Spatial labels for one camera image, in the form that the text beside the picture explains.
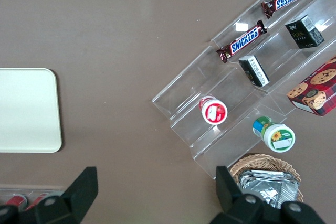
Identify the clear acrylic stepped stand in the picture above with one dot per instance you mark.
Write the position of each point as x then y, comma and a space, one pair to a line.
183, 85
283, 58

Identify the cream plastic tray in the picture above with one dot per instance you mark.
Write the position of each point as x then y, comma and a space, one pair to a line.
26, 108

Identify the silver foil wrapped pack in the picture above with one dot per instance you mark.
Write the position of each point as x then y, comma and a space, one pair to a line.
270, 187

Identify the clear acrylic bottle rack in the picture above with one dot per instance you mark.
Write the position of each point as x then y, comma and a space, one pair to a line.
31, 188

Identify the red chocolate chip cookie box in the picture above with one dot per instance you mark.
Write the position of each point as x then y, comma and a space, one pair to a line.
317, 90

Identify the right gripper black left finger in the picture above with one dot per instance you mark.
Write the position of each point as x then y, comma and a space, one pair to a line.
78, 195

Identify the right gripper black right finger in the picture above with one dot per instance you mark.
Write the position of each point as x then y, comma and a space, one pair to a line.
228, 190

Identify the light wicker basket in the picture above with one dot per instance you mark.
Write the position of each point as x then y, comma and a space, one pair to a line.
262, 162

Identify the small black carton box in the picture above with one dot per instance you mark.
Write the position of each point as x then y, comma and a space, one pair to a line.
302, 33
253, 70

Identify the green lid sunflower cup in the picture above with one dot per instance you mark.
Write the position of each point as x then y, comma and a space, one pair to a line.
278, 136

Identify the red cola bottle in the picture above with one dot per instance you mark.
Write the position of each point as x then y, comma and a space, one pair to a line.
17, 200
38, 200

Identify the red lid strawberry cup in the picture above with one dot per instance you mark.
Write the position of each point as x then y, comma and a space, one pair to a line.
214, 111

